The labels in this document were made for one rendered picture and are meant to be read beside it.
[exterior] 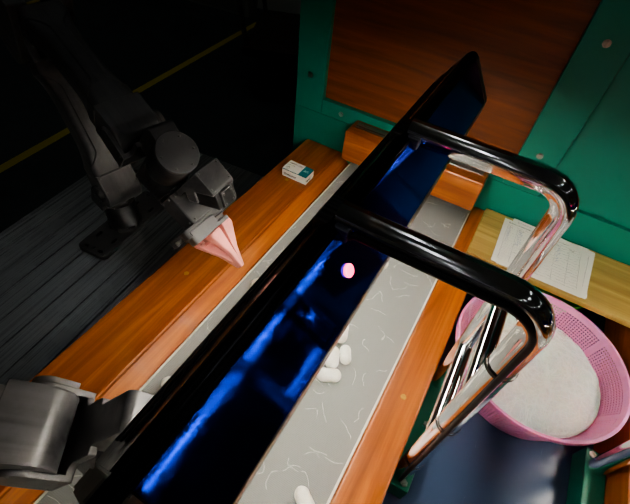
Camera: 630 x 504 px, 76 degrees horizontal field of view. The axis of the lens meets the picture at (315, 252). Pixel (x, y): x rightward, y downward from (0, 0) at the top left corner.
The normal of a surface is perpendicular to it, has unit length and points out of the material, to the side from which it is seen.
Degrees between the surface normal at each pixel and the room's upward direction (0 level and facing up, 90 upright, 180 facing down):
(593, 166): 90
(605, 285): 0
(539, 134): 90
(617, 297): 0
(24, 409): 34
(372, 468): 0
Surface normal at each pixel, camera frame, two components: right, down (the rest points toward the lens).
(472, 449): 0.09, -0.66
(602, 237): -0.50, 0.62
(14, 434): 0.63, -0.55
